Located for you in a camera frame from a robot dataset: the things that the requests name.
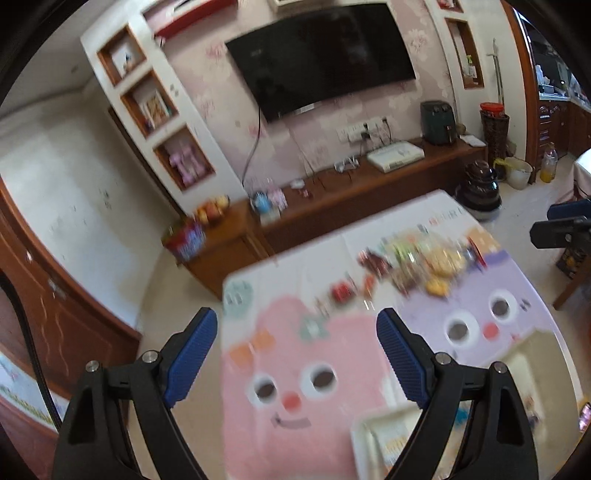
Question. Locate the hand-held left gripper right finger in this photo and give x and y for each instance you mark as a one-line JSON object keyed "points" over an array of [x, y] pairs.
{"points": [[406, 364]]}

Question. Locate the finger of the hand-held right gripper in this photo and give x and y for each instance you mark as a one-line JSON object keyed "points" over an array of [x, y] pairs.
{"points": [[558, 234], [570, 210]]}

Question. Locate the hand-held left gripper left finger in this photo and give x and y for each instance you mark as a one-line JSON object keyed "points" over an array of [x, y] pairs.
{"points": [[187, 364]]}

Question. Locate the puffed rice cake packet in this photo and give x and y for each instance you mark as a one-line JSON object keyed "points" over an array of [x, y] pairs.
{"points": [[437, 287], [445, 262]]}

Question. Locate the white red snack bag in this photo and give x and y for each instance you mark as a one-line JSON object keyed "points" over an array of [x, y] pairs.
{"points": [[476, 251]]}

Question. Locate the clear nut bar packet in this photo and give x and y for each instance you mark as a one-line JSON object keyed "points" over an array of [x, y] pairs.
{"points": [[408, 279]]}

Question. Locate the small red snack packet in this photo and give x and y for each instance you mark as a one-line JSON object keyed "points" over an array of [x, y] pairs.
{"points": [[341, 291]]}

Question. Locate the brown snack packet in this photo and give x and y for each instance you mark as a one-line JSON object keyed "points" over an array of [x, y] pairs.
{"points": [[374, 263]]}

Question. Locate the green snack packet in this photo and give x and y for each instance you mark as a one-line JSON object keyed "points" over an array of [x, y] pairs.
{"points": [[401, 251]]}

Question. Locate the printed cardboard box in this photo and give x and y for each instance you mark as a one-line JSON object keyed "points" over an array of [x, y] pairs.
{"points": [[569, 262]]}

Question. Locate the cloth-covered side table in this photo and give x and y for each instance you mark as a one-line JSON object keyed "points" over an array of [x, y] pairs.
{"points": [[582, 166]]}

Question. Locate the yellow oil bottle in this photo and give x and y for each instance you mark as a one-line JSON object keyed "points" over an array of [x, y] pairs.
{"points": [[548, 166]]}

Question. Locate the white plastic bucket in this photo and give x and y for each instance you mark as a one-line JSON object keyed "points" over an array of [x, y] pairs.
{"points": [[518, 174]]}

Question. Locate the yellow scoop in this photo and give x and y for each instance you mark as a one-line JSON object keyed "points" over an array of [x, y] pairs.
{"points": [[499, 164]]}

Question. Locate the wooden kitchen cabinet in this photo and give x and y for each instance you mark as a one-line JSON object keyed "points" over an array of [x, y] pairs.
{"points": [[565, 115]]}

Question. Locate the dark ceramic pot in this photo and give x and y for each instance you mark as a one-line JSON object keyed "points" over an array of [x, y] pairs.
{"points": [[478, 182]]}

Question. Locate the tall red-lidded jar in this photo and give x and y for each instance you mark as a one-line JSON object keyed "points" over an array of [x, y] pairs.
{"points": [[494, 131]]}

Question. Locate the white paper sheet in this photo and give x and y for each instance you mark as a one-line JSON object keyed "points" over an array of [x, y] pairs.
{"points": [[473, 140]]}

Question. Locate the red round tin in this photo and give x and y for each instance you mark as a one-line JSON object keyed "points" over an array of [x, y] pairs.
{"points": [[185, 241]]}

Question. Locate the cartoon printed tablecloth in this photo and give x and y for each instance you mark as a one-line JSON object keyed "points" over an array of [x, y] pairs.
{"points": [[286, 443]]}

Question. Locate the wooden door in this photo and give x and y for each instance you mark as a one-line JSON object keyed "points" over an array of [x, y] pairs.
{"points": [[60, 314]]}

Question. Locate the fruit bowl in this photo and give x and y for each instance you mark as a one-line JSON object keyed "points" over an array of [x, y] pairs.
{"points": [[212, 211]]}

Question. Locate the dark grey air fryer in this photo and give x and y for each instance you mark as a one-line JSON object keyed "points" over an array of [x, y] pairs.
{"points": [[437, 122]]}

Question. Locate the mop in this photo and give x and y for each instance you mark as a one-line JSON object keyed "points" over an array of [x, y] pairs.
{"points": [[496, 69]]}

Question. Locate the green bottle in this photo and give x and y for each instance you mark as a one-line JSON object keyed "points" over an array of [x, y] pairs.
{"points": [[471, 67]]}

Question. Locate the wooden television cabinet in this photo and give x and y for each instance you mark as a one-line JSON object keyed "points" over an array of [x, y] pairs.
{"points": [[332, 203]]}

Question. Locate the blue snow globe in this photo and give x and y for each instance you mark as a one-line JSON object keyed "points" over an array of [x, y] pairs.
{"points": [[262, 203]]}

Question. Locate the white set-top box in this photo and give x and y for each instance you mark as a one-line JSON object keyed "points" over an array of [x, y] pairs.
{"points": [[396, 156]]}

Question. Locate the pink toy figure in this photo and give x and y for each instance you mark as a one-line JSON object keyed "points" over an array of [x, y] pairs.
{"points": [[278, 198]]}

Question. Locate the pink dumbbell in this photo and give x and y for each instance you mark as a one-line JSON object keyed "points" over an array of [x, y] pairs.
{"points": [[180, 168], [196, 159]]}

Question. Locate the picture frame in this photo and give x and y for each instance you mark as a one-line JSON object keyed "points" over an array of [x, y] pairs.
{"points": [[154, 107]]}

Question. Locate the black wall television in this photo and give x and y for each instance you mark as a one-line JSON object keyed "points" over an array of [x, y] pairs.
{"points": [[323, 55]]}

